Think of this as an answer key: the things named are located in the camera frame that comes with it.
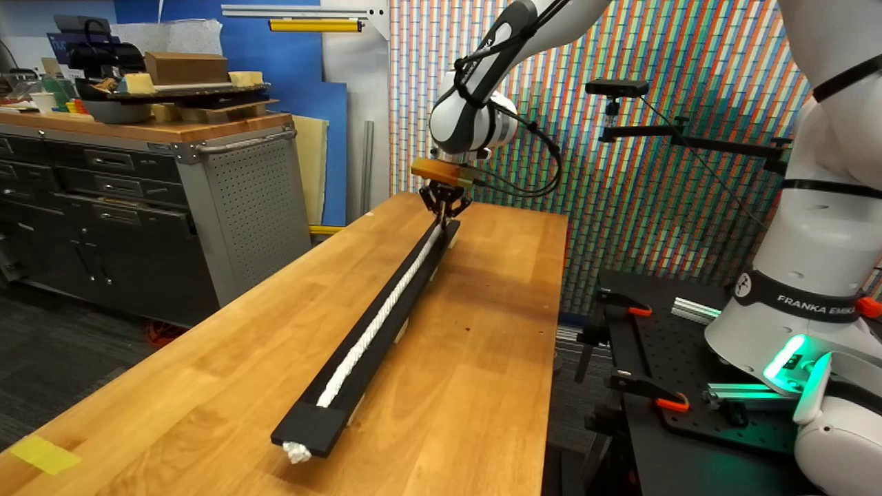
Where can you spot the white rail support block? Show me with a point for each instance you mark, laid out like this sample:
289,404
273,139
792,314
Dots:
295,453

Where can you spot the gray perforated metal cabinet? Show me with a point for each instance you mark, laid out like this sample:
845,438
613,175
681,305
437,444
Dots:
248,221

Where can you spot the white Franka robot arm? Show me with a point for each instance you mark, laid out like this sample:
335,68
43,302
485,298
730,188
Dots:
816,229

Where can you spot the beige board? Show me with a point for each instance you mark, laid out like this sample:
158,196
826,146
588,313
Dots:
313,168

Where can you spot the long black rail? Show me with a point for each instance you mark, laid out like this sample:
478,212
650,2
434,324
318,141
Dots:
353,376

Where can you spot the wooden pallet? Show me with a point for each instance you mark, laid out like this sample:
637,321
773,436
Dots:
211,112

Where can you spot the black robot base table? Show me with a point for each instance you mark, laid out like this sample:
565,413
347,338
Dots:
679,449

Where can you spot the iridescent backdrop panel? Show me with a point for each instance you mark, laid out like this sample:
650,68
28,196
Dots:
623,221

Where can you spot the blue board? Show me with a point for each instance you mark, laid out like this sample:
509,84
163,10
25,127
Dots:
285,72

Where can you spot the wrist camera mount plate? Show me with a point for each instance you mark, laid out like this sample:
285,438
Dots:
442,171

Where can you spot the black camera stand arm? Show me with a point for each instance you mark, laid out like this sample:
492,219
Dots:
697,139

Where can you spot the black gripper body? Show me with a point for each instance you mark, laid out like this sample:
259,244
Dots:
445,193

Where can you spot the yellow bar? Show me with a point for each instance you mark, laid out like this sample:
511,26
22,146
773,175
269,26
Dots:
318,26

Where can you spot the yellow tape patch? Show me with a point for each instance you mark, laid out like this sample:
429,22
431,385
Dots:
45,455

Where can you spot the black camera on stand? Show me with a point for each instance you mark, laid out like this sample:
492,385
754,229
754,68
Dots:
616,88

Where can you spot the aluminum extrusion bar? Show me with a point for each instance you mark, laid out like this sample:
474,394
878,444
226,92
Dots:
697,309
739,391

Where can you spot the beige foam block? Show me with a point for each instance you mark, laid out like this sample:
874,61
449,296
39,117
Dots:
247,80
139,84

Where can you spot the brown cardboard box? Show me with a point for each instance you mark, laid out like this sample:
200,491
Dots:
185,69

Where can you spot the black flat tray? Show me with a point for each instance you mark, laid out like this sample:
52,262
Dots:
182,92

